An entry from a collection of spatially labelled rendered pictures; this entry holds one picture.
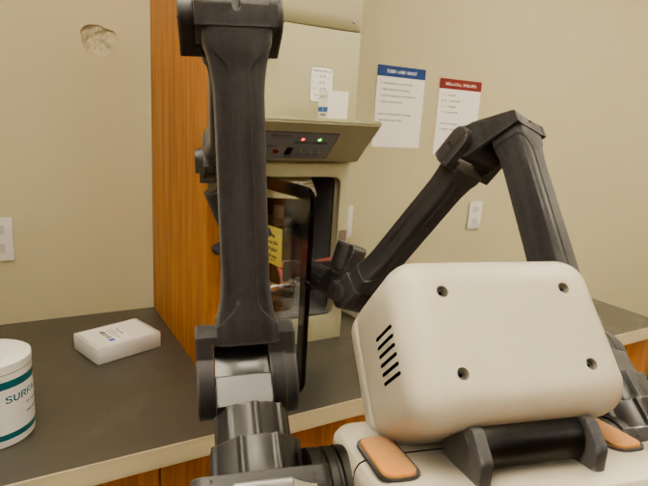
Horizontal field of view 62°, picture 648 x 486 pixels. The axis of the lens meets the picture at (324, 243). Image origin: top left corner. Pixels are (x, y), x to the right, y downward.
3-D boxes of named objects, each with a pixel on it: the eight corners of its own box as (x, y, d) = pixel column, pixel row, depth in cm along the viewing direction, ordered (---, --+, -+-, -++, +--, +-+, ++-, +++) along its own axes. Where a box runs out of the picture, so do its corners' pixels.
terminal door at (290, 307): (233, 338, 128) (237, 169, 119) (303, 395, 104) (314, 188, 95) (230, 338, 127) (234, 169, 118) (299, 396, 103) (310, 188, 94)
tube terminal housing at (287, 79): (194, 320, 150) (196, 26, 133) (298, 306, 167) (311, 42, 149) (225, 356, 129) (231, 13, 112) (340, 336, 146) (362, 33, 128)
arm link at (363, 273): (472, 136, 86) (515, 159, 92) (457, 119, 90) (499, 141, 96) (329, 311, 106) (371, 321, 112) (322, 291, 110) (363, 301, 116)
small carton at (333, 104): (317, 118, 124) (318, 90, 123) (337, 119, 126) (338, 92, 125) (327, 118, 120) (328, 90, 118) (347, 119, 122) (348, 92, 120)
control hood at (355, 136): (229, 158, 119) (229, 112, 117) (353, 160, 135) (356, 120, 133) (249, 164, 109) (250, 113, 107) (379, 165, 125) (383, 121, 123)
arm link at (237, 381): (218, 423, 49) (276, 417, 51) (212, 327, 56) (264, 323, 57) (219, 457, 56) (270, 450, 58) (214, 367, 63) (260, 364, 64)
